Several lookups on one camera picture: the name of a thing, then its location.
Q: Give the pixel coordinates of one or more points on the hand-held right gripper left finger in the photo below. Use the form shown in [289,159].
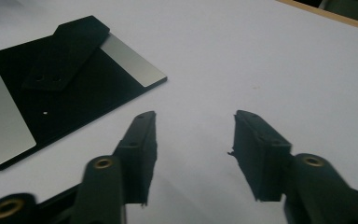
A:
[136,161]

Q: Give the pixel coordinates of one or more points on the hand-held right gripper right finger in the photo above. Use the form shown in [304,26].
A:
[261,155]

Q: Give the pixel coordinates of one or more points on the white paper sheet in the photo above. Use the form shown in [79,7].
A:
[245,62]

